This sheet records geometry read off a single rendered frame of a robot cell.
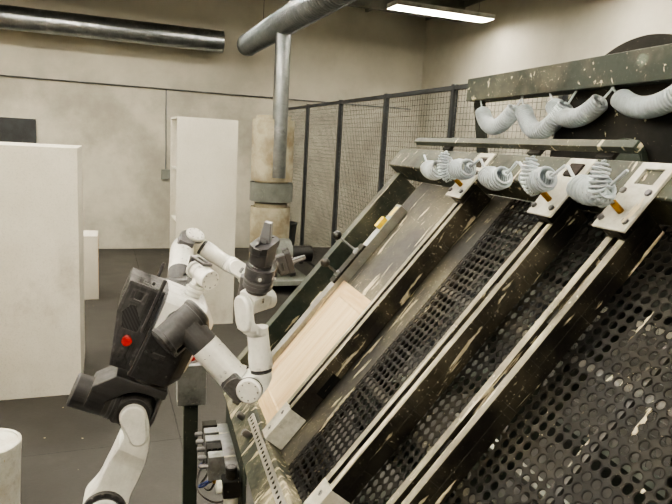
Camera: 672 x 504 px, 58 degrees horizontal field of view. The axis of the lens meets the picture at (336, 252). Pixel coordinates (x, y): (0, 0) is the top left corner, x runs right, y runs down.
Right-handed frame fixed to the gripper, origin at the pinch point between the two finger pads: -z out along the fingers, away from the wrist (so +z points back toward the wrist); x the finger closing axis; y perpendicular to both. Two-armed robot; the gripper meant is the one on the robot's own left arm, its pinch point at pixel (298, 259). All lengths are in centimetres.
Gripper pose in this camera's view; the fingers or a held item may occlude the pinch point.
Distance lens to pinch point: 255.7
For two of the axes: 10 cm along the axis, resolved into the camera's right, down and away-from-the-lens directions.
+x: 2.4, 9.4, 2.6
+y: 2.8, 1.9, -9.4
